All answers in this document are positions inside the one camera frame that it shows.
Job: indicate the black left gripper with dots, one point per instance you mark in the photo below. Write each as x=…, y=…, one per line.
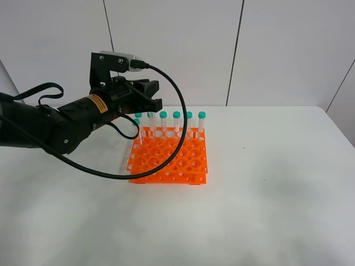
x=128, y=97

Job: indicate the test tube with teal cap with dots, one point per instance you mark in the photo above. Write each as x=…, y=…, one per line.
x=152, y=127

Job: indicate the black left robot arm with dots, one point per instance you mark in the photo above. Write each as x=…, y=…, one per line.
x=64, y=128

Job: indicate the back row tube far left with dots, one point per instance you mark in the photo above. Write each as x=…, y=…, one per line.
x=138, y=117

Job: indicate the second row left tube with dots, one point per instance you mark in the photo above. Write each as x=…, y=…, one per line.
x=138, y=129

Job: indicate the back row tube far right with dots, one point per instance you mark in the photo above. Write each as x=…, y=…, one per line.
x=201, y=121

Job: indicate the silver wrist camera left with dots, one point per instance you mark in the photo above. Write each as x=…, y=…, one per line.
x=122, y=57

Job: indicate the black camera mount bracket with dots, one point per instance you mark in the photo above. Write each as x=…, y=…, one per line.
x=100, y=67

